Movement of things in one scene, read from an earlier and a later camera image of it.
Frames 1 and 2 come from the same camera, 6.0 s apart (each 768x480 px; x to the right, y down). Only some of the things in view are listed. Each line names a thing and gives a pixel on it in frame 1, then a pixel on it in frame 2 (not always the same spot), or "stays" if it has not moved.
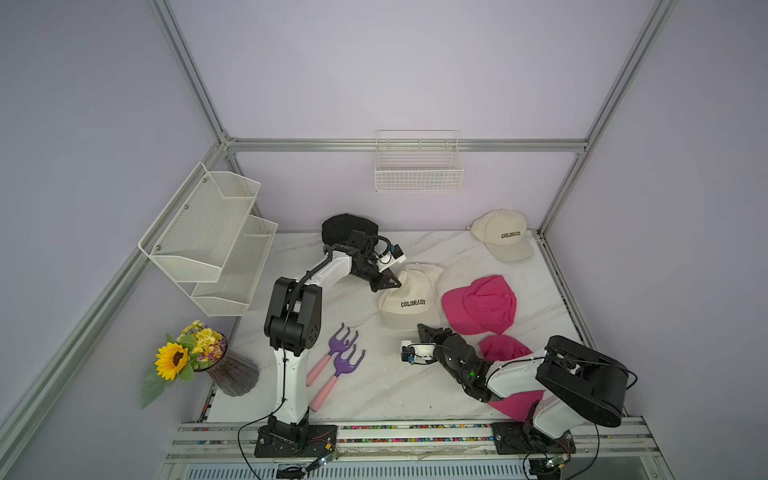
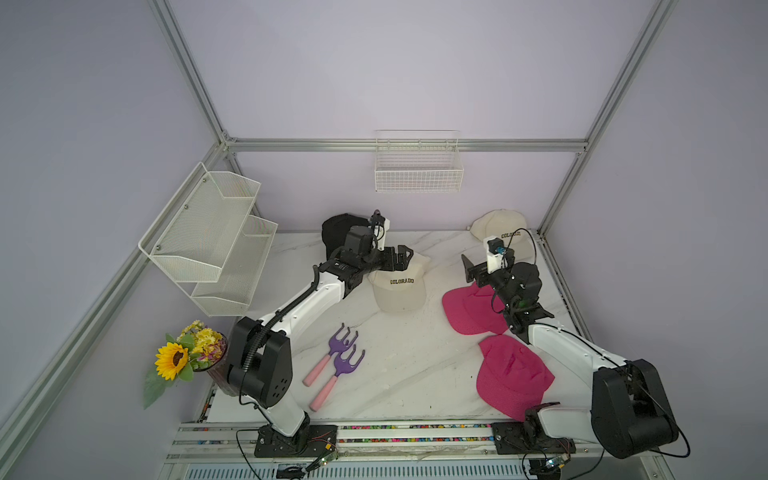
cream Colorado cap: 504,232 stays
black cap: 337,228 stays
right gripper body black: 440,355 -> 509,300
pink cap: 487,305 stays
